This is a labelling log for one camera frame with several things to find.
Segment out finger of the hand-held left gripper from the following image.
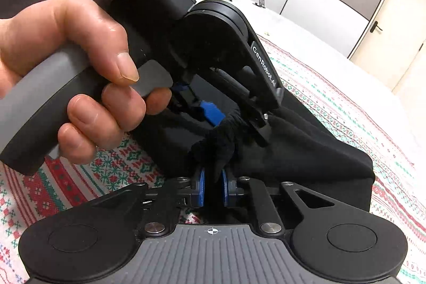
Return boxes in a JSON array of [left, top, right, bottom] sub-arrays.
[[168, 78, 223, 126], [210, 36, 285, 149]]

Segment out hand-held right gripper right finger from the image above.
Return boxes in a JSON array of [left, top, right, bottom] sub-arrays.
[[220, 168, 335, 234]]

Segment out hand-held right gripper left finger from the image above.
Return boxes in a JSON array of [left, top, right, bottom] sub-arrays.
[[110, 167, 207, 236]]

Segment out black pants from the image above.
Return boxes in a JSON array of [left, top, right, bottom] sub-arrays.
[[131, 73, 376, 215]]

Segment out person's left hand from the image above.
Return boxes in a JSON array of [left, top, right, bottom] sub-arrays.
[[0, 0, 174, 165]]

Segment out patterned knit blanket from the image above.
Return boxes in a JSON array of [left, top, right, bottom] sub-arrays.
[[0, 34, 426, 284]]

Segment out grey bed blanket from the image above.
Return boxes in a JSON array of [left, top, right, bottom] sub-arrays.
[[183, 0, 426, 191]]

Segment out cream door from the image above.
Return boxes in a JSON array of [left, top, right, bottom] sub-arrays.
[[349, 0, 426, 95]]

